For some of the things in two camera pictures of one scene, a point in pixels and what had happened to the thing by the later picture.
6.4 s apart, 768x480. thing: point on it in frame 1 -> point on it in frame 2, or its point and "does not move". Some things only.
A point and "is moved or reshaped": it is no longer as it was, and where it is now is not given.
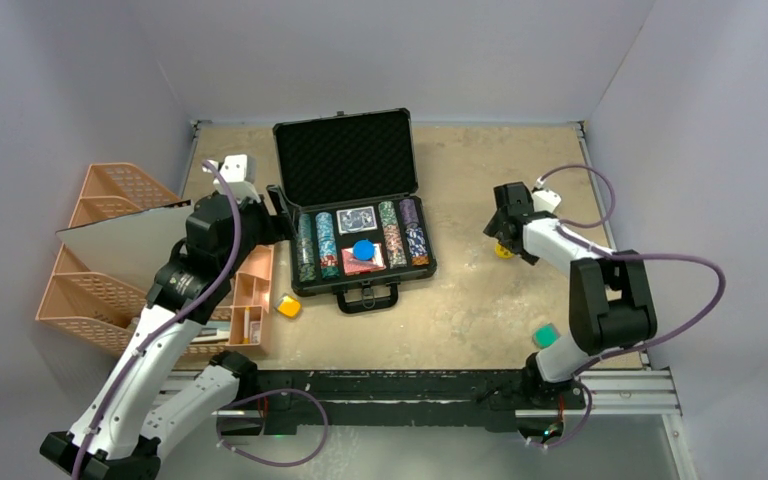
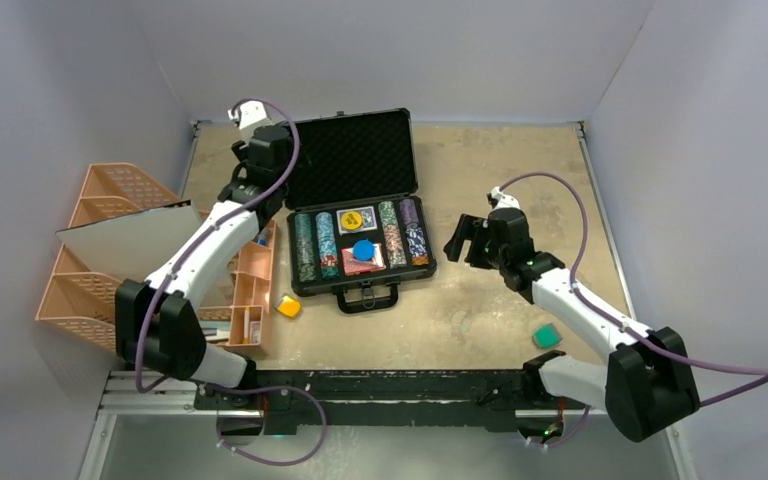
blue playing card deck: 356,220 does not move
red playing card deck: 354,265 does not move
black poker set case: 360,225 does not move
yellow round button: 502,252 is moved or reshaped
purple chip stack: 409,212 does not move
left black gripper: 277,227 -> 242,150
